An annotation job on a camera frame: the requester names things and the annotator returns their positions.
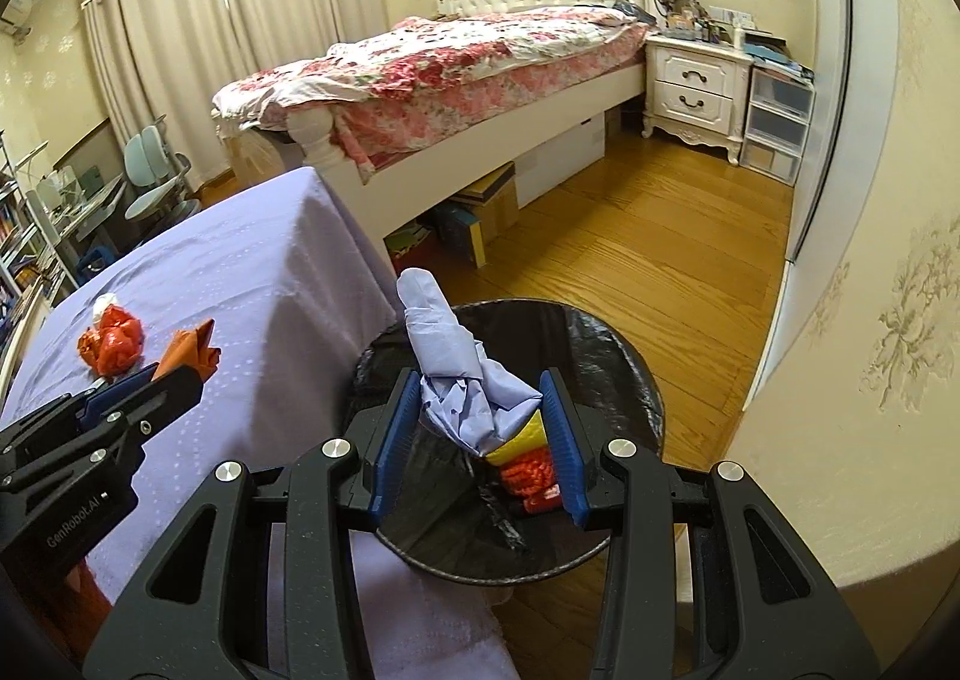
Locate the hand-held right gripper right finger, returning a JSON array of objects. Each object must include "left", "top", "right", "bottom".
[{"left": 540, "top": 366, "right": 882, "bottom": 680}]

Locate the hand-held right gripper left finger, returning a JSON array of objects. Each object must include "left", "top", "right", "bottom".
[{"left": 84, "top": 366, "right": 422, "bottom": 680}]

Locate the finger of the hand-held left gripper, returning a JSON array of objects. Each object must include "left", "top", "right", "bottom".
[
  {"left": 0, "top": 363, "right": 162, "bottom": 460},
  {"left": 0, "top": 366, "right": 205, "bottom": 493}
]

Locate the red-orange wrapper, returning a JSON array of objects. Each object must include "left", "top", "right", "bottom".
[{"left": 76, "top": 305, "right": 145, "bottom": 379}]

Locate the yellow foam net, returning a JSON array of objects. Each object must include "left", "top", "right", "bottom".
[{"left": 484, "top": 410, "right": 547, "bottom": 463}]

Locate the orange mesh net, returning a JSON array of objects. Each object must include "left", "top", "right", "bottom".
[{"left": 496, "top": 446, "right": 560, "bottom": 501}]

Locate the orange foil wrapper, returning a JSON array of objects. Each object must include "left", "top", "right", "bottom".
[{"left": 154, "top": 320, "right": 222, "bottom": 381}]

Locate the red white printed wrapper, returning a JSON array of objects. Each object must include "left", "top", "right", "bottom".
[{"left": 521, "top": 485, "right": 567, "bottom": 517}]

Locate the round bin with black bag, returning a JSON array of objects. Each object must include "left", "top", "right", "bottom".
[{"left": 349, "top": 299, "right": 667, "bottom": 585}]

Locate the blue stool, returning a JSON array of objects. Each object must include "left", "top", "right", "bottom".
[{"left": 75, "top": 246, "right": 113, "bottom": 283}]

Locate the purple tablecloth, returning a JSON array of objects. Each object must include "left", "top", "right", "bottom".
[{"left": 0, "top": 166, "right": 522, "bottom": 680}]

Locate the bookshelf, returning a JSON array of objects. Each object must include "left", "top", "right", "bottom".
[{"left": 0, "top": 125, "right": 68, "bottom": 381}]

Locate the white study desk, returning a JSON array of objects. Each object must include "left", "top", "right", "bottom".
[{"left": 30, "top": 162, "right": 128, "bottom": 276}]

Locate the light blue desk chair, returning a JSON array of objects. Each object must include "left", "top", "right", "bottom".
[{"left": 120, "top": 113, "right": 202, "bottom": 231}]

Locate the blue yellow box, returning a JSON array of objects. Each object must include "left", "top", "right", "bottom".
[{"left": 427, "top": 200, "right": 488, "bottom": 268}]

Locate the brown cardboard box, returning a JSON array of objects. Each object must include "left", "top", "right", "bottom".
[{"left": 450, "top": 158, "right": 520, "bottom": 242}]

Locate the white storage box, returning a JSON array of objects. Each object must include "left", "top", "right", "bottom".
[{"left": 514, "top": 113, "right": 608, "bottom": 208}]

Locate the white nightstand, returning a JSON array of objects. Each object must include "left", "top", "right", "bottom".
[{"left": 641, "top": 33, "right": 755, "bottom": 163}]

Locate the clear plastic drawer unit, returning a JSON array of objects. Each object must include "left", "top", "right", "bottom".
[{"left": 739, "top": 68, "right": 817, "bottom": 186}]

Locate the floral quilt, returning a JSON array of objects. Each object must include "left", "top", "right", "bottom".
[{"left": 211, "top": 5, "right": 653, "bottom": 182}]

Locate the white air conditioner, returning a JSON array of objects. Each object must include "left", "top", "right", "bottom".
[{"left": 0, "top": 0, "right": 38, "bottom": 43}]

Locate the stack of books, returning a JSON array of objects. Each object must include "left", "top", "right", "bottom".
[{"left": 742, "top": 31, "right": 817, "bottom": 85}]

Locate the white sliding wardrobe door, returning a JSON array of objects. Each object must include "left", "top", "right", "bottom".
[{"left": 780, "top": 0, "right": 901, "bottom": 268}]

